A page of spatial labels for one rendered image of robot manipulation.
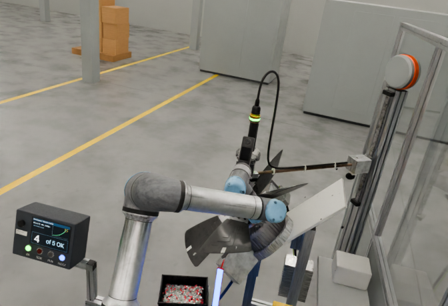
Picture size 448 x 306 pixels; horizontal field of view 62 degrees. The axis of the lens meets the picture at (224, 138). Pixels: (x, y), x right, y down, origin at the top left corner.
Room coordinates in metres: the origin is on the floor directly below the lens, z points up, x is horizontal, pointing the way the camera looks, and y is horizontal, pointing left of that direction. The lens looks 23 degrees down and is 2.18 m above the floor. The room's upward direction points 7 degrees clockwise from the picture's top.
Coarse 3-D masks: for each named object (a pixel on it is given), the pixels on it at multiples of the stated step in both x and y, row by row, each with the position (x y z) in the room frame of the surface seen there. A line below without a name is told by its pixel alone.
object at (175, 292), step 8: (168, 288) 1.29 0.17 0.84; (176, 288) 1.30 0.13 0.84; (184, 288) 1.30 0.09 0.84; (192, 288) 1.31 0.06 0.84; (200, 288) 1.31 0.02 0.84; (168, 296) 1.25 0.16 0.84; (176, 296) 1.25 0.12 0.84; (184, 296) 1.26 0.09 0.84; (192, 296) 1.26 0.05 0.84; (200, 296) 1.26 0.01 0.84
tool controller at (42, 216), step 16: (32, 208) 1.22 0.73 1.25; (48, 208) 1.24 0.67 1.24; (16, 224) 1.17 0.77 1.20; (32, 224) 1.16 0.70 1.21; (48, 224) 1.15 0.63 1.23; (64, 224) 1.15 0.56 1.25; (80, 224) 1.17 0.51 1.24; (16, 240) 1.15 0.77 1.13; (48, 240) 1.13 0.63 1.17; (64, 240) 1.13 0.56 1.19; (80, 240) 1.17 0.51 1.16; (32, 256) 1.13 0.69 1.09; (48, 256) 1.12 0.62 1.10; (80, 256) 1.16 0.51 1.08
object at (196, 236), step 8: (216, 216) 1.52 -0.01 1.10; (200, 224) 1.54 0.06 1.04; (208, 224) 1.51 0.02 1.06; (216, 224) 1.49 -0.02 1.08; (192, 232) 1.53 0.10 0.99; (200, 232) 1.50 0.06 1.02; (208, 232) 1.48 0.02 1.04; (192, 240) 1.48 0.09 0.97; (200, 240) 1.46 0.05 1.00; (192, 248) 1.45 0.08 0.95; (192, 256) 1.41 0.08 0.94; (200, 256) 1.40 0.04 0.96
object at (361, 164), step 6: (348, 156) 1.69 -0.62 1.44; (354, 156) 1.68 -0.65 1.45; (360, 156) 1.69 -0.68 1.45; (366, 156) 1.70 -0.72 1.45; (348, 162) 1.68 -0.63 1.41; (354, 162) 1.64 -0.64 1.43; (360, 162) 1.63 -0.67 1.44; (366, 162) 1.65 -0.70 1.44; (348, 168) 1.67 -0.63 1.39; (354, 168) 1.64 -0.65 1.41; (360, 168) 1.64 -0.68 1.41; (366, 168) 1.65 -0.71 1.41
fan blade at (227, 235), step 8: (224, 224) 1.36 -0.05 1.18; (232, 224) 1.36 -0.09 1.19; (240, 224) 1.37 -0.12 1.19; (248, 224) 1.38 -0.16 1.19; (216, 232) 1.31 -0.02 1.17; (224, 232) 1.30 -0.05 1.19; (232, 232) 1.30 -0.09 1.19; (240, 232) 1.31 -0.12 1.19; (248, 232) 1.31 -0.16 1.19; (208, 240) 1.26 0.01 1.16; (216, 240) 1.25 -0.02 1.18; (224, 240) 1.25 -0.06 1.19; (232, 240) 1.25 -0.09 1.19; (240, 240) 1.25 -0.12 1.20; (248, 240) 1.25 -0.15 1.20; (200, 248) 1.23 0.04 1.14; (208, 248) 1.21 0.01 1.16; (216, 248) 1.20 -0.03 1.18; (232, 248) 1.19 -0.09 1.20; (240, 248) 1.19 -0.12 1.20; (248, 248) 1.19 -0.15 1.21
